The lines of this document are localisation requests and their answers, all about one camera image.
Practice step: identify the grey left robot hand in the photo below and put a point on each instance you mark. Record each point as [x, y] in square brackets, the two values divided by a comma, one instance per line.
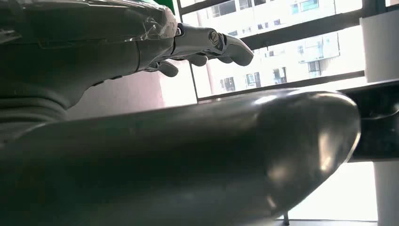
[93, 37]

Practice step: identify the white square pillar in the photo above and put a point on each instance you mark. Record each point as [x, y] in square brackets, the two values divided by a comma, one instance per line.
[383, 46]

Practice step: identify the dark window frame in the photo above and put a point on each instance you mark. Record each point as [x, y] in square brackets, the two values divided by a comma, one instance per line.
[311, 28]

